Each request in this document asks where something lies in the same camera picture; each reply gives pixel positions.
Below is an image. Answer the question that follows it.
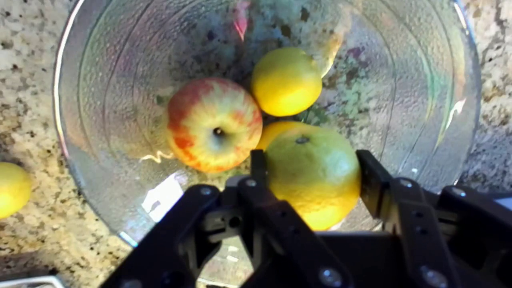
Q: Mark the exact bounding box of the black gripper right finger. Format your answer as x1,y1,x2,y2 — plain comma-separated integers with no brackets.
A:
356,150,512,288

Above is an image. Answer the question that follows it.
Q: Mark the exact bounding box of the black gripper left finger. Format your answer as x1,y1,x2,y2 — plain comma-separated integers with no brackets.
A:
101,150,357,288

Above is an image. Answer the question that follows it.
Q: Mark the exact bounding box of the green-yellow lemon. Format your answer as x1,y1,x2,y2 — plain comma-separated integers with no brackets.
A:
265,124,364,234

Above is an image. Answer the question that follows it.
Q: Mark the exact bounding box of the clear glass bowl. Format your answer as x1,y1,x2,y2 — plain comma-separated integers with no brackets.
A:
52,0,485,250

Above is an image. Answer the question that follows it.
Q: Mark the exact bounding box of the red-yellow apple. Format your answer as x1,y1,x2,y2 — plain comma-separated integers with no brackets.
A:
165,76,266,177

